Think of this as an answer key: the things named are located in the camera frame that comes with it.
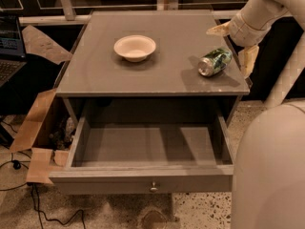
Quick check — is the open laptop computer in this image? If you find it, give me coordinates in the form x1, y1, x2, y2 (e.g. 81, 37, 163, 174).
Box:
0, 13, 27, 87

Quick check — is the white metal railing frame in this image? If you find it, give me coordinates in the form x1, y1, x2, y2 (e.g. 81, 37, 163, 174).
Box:
0, 0, 294, 27

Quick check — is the grey wooden nightstand cabinet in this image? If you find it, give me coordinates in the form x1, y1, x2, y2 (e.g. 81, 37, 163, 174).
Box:
56, 10, 250, 115

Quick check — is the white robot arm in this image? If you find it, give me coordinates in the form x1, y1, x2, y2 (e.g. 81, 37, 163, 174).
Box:
207, 0, 305, 229

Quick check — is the white paper bowl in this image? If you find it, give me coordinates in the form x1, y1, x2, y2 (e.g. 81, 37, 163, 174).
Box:
113, 35, 156, 62

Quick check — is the open grey top drawer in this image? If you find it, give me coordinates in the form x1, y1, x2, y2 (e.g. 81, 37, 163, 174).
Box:
50, 111, 234, 195

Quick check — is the black floor cable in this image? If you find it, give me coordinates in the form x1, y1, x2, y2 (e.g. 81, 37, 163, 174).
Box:
0, 119, 88, 229

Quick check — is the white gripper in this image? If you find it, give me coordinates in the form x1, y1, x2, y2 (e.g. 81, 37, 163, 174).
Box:
206, 11, 270, 78

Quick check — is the brown cardboard sheet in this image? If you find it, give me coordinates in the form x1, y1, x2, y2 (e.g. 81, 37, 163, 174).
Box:
22, 26, 72, 64

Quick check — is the brown cardboard box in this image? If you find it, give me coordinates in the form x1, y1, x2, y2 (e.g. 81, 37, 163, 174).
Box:
10, 89, 75, 184

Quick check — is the green soda can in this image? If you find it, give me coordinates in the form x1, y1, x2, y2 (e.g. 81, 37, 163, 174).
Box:
198, 48, 233, 77

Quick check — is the round metal drawer knob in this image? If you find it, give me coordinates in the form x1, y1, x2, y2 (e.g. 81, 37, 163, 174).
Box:
150, 182, 158, 193

